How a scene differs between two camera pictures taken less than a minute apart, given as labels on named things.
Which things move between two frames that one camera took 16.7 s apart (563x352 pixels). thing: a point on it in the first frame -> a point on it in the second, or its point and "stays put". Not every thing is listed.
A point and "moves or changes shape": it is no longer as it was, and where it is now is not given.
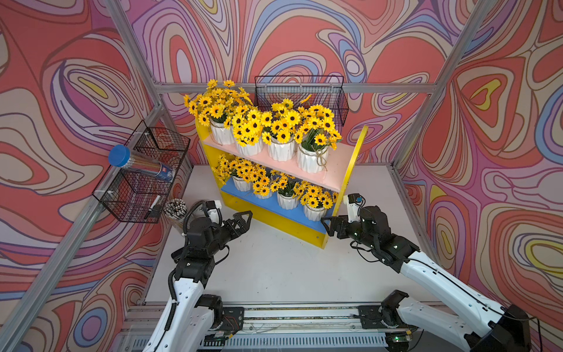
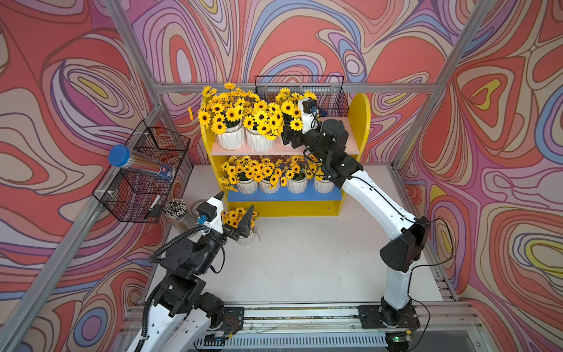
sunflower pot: [315, 136] moves or changes shape
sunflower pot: [315, 199] -> [320, 183]
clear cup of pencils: [176, 210] stays put
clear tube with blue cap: [121, 155] stays put
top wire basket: [325, 91] stays put
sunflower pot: [281, 130] -> [289, 103]
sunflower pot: [247, 130] -> [264, 124]
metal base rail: [277, 328] stays put
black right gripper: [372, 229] -> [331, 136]
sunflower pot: [283, 185] -> [297, 179]
